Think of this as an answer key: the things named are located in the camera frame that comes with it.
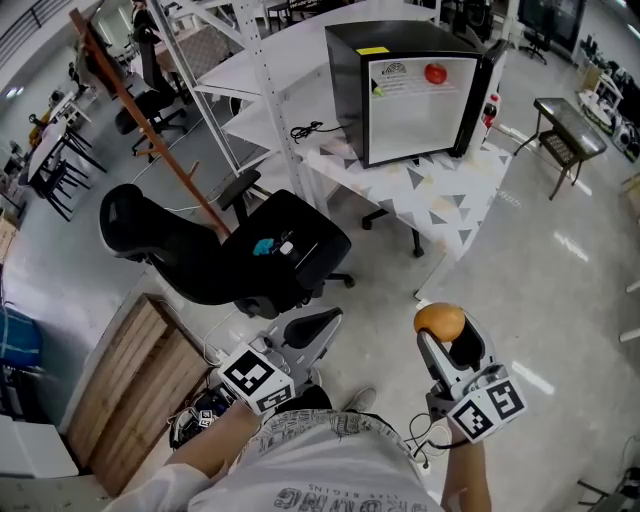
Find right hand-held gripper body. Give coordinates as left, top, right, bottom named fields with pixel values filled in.
left=424, top=363, right=529, bottom=446

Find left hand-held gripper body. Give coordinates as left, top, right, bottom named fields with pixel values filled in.
left=216, top=319, right=327, bottom=417

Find round orange food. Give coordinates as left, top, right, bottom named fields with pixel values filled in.
left=413, top=302, right=467, bottom=344

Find black mini fridge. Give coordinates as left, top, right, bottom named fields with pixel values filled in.
left=324, top=19, right=512, bottom=170

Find person's left forearm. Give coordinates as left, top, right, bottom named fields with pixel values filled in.
left=168, top=401, right=263, bottom=484

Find person's right forearm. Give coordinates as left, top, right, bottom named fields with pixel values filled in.
left=441, top=438, right=490, bottom=512

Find person's grey shoe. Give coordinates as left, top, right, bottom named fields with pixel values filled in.
left=339, top=386, right=379, bottom=415

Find black mesh office chair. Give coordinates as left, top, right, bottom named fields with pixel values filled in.
left=98, top=168, right=357, bottom=321

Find person's white printed shirt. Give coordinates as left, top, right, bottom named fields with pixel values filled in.
left=102, top=408, right=444, bottom=512

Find wooden pallet board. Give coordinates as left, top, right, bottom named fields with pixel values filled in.
left=63, top=293, right=217, bottom=497

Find triangle patterned table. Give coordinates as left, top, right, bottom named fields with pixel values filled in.
left=303, top=140, right=515, bottom=302

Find white cabinet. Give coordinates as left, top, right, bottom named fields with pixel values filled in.
left=0, top=413, right=80, bottom=482

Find red label cola bottle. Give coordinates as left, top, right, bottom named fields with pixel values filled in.
left=481, top=93, right=502, bottom=132

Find dark top metal bench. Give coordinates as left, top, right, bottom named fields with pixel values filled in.
left=513, top=96, right=609, bottom=202

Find wooden coat rack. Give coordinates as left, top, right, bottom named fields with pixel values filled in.
left=68, top=6, right=232, bottom=237

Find black high-back office chair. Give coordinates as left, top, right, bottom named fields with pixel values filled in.
left=114, top=23, right=187, bottom=162

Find white table with black legs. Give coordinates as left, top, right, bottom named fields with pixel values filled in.
left=18, top=118, right=109, bottom=223

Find black swivel chair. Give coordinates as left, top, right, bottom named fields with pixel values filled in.
left=518, top=28, right=552, bottom=65

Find large black screen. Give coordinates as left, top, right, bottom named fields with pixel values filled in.
left=516, top=0, right=587, bottom=45

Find tangle of floor cables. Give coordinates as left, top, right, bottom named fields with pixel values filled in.
left=168, top=382, right=236, bottom=451

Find thin black floor cable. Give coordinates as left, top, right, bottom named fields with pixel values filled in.
left=402, top=411, right=454, bottom=472

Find black power cable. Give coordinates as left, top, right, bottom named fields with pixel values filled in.
left=289, top=120, right=342, bottom=142

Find white metal shelving frame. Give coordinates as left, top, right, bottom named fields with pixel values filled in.
left=147, top=0, right=444, bottom=221

